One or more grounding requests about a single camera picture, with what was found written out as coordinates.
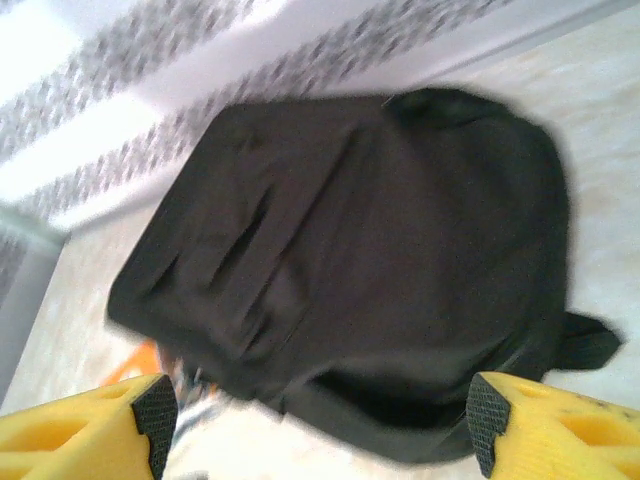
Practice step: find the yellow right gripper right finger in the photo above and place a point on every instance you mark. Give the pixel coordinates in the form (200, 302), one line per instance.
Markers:
(560, 435)

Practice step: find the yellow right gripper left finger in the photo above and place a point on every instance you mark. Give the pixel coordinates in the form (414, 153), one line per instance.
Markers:
(75, 435)

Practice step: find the orange and white book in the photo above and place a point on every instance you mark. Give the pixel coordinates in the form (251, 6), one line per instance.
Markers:
(140, 362)

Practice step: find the black backpack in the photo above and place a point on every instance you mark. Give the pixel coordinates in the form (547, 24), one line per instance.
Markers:
(375, 250)

